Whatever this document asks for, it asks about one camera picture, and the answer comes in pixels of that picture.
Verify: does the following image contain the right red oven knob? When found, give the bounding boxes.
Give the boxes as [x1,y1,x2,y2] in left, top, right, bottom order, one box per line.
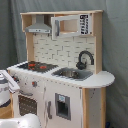
[32,81,37,87]

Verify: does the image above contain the white fridge door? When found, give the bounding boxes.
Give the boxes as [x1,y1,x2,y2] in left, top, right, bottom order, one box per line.
[45,81,82,128]

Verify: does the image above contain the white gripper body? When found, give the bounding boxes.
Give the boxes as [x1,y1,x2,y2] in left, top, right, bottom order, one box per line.
[0,70,20,93]

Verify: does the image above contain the wooden toy kitchen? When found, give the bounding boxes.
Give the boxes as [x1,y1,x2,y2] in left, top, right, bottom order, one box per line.
[8,10,115,128]

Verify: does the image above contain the grey ice dispenser panel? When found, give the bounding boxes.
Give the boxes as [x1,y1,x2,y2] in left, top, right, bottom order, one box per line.
[55,94,71,120]

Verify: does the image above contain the black stovetop red burners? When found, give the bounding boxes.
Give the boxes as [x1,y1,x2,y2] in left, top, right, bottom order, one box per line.
[20,61,56,72]

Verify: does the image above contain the white microwave door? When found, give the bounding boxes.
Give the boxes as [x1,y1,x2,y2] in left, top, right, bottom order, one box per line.
[51,14,92,39]

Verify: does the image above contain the metal sink basin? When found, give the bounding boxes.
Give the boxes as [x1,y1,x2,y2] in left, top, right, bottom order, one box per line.
[52,67,92,81]

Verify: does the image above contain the left red oven knob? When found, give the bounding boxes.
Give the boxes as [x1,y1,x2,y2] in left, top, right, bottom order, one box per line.
[13,76,19,82]

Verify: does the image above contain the red oven knob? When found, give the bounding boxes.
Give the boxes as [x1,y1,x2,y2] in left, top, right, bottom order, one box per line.
[32,81,37,87]
[13,76,19,82]

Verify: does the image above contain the grey range hood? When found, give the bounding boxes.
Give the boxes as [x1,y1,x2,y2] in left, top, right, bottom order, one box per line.
[25,15,52,34]

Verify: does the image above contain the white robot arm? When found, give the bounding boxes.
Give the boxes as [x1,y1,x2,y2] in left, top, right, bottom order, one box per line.
[0,70,20,108]

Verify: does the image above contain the black toy faucet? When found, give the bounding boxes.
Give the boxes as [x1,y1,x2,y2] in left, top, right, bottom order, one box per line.
[76,50,94,70]

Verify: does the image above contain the white oven door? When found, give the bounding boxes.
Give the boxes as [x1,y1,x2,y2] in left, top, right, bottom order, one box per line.
[13,89,44,119]

